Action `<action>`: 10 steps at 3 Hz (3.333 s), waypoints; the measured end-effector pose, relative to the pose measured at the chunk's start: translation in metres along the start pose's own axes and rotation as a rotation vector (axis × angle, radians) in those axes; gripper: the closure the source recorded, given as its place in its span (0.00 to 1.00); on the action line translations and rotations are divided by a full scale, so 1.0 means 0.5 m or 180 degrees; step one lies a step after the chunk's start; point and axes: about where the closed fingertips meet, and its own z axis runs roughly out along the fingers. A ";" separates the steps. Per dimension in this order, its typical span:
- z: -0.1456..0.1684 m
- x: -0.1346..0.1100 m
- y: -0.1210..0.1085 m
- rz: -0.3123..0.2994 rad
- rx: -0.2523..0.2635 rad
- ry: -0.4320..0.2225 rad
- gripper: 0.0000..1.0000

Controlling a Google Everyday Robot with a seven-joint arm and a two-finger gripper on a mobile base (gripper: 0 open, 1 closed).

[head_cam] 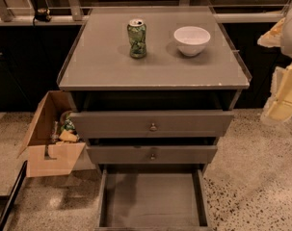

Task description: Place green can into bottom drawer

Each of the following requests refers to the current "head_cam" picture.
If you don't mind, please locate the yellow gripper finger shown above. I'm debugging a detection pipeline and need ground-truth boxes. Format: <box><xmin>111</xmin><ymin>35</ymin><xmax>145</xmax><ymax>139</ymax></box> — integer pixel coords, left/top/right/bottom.
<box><xmin>260</xmin><ymin>63</ymin><xmax>292</xmax><ymax>125</ymax></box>
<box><xmin>257</xmin><ymin>18</ymin><xmax>285</xmax><ymax>48</ymax></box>

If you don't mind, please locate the green soda can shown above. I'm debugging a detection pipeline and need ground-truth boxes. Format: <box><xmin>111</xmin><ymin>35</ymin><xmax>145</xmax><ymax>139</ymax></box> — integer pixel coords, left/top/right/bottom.
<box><xmin>127</xmin><ymin>18</ymin><xmax>146</xmax><ymax>59</ymax></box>

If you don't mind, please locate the grey drawer cabinet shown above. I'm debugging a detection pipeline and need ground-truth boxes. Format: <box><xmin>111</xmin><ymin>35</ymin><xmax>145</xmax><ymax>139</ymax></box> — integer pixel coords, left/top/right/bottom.
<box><xmin>56</xmin><ymin>5</ymin><xmax>252</xmax><ymax>231</ymax></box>

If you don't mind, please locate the brass top drawer knob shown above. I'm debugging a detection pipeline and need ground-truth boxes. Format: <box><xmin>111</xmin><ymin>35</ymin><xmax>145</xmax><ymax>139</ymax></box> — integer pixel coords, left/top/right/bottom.
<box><xmin>149</xmin><ymin>123</ymin><xmax>158</xmax><ymax>132</ymax></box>

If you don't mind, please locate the brass drawer knob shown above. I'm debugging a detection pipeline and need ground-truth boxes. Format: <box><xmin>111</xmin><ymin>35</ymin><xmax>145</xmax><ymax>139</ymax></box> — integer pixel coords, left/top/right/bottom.
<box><xmin>149</xmin><ymin>123</ymin><xmax>158</xmax><ymax>132</ymax></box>
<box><xmin>149</xmin><ymin>154</ymin><xmax>156</xmax><ymax>161</ymax></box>

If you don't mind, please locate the brass middle drawer knob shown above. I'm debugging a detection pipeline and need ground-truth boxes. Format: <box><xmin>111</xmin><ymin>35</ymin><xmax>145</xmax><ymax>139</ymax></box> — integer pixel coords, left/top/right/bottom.
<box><xmin>149</xmin><ymin>154</ymin><xmax>156</xmax><ymax>161</ymax></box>

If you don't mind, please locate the grey open bottom drawer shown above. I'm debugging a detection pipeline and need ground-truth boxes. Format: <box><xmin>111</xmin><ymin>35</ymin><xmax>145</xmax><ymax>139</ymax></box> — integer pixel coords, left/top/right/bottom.
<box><xmin>94</xmin><ymin>169</ymin><xmax>213</xmax><ymax>231</ymax></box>

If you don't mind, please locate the grey middle drawer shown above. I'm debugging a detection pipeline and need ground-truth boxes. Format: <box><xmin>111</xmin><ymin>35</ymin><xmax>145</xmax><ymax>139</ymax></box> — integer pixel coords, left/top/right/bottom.
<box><xmin>87</xmin><ymin>138</ymin><xmax>217</xmax><ymax>165</ymax></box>

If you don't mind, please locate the grey top drawer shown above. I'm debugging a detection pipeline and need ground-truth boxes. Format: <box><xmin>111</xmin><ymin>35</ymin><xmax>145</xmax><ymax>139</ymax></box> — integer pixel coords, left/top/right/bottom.
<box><xmin>71</xmin><ymin>110</ymin><xmax>233</xmax><ymax>139</ymax></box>

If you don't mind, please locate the white ceramic bowl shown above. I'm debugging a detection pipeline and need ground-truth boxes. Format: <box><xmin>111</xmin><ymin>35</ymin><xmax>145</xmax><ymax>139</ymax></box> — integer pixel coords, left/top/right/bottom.
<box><xmin>173</xmin><ymin>26</ymin><xmax>211</xmax><ymax>57</ymax></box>

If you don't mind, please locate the green bag in box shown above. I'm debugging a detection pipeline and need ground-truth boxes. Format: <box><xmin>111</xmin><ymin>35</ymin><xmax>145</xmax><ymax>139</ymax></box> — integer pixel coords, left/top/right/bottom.
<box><xmin>60</xmin><ymin>114</ymin><xmax>75</xmax><ymax>134</ymax></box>

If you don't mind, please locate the yellow sponge in box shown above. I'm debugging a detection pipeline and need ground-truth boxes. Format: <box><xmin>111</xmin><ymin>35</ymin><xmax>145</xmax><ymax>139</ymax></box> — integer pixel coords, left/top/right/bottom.
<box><xmin>59</xmin><ymin>130</ymin><xmax>78</xmax><ymax>142</ymax></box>

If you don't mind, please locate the small dark device on ledge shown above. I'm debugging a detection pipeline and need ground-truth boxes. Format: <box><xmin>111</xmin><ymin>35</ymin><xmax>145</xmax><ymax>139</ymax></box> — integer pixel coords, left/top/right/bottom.
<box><xmin>35</xmin><ymin>8</ymin><xmax>51</xmax><ymax>22</ymax></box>

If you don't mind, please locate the cardboard box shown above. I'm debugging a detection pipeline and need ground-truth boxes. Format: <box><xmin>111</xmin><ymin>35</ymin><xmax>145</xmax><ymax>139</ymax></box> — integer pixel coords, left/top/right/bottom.
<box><xmin>17</xmin><ymin>90</ymin><xmax>85</xmax><ymax>177</ymax></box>

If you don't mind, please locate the black bar on floor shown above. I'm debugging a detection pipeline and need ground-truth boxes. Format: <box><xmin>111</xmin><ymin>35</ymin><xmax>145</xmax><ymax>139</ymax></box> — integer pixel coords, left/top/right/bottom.
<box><xmin>0</xmin><ymin>161</ymin><xmax>27</xmax><ymax>231</ymax></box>

